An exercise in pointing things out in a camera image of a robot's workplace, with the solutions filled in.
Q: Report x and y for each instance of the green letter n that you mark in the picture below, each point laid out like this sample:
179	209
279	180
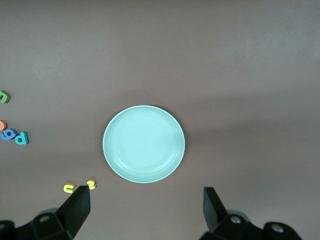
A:
3	97

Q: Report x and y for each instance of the yellow letter z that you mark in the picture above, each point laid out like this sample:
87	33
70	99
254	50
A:
91	184

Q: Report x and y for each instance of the light green plate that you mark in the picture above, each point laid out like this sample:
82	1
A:
144	144

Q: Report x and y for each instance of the teal letter p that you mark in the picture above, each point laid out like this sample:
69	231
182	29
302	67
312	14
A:
21	138

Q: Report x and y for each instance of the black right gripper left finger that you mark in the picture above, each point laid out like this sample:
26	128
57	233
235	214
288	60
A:
77	207

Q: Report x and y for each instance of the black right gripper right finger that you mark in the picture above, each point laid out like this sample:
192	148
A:
212	210

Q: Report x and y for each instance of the yellow letter u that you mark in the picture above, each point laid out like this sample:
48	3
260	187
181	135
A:
69	188

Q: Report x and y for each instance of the blue letter g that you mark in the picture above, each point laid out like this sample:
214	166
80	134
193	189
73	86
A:
8	134

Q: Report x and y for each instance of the orange letter o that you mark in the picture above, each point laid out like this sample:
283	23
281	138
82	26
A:
2	125

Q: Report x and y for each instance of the brown table cover sheet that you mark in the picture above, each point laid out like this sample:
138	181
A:
160	50

